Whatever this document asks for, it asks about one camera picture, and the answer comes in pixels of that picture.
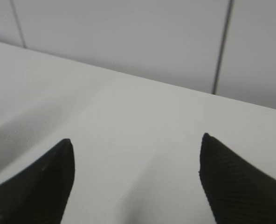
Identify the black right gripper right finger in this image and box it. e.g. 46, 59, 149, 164
199, 133, 276, 224

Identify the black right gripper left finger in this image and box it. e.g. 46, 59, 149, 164
0, 139, 75, 224

